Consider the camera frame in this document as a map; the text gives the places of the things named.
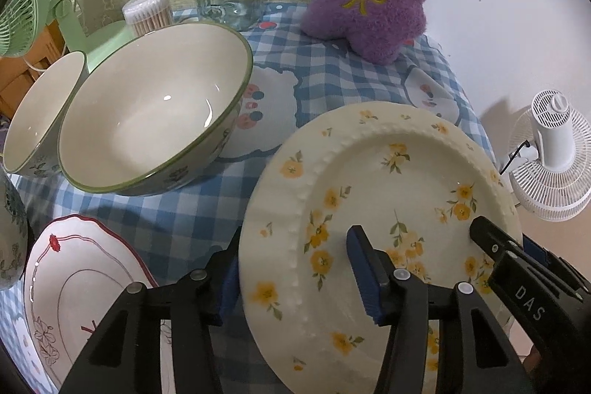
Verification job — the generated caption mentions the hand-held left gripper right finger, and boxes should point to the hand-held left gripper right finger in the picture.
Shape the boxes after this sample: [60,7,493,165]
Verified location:
[346,225,533,394]

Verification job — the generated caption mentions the white clip fan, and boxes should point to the white clip fan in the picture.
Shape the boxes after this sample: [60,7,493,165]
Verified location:
[508,90,591,222]

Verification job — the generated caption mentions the red-rimmed white scalloped plate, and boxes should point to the red-rimmed white scalloped plate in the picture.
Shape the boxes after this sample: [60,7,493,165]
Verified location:
[23,214,174,394]

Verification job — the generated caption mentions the green desk fan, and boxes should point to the green desk fan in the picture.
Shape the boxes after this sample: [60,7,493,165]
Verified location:
[0,0,139,74]

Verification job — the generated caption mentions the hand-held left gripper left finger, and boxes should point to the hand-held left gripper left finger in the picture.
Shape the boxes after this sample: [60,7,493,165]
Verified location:
[59,249,241,394]

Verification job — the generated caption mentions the blue checkered printed tablecloth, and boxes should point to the blue checkered printed tablecloth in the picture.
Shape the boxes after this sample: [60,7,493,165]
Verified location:
[0,0,504,394]

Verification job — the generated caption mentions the yellow floral ceramic plate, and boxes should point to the yellow floral ceramic plate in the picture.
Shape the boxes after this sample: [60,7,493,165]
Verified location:
[239,102,525,394]

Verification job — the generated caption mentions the green-rimmed floral ceramic bowl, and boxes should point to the green-rimmed floral ceramic bowl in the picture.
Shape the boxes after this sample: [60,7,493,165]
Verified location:
[1,51,88,179]
[56,21,254,197]
[0,172,29,291]

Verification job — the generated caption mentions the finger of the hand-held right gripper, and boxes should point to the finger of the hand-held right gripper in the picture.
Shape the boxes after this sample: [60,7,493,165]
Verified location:
[468,215,580,334]
[523,236,591,305]

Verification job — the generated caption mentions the black fan cable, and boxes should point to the black fan cable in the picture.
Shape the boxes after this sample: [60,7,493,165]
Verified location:
[501,140,530,173]

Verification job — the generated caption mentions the cotton swab container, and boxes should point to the cotton swab container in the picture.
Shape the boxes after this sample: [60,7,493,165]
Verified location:
[122,0,174,38]

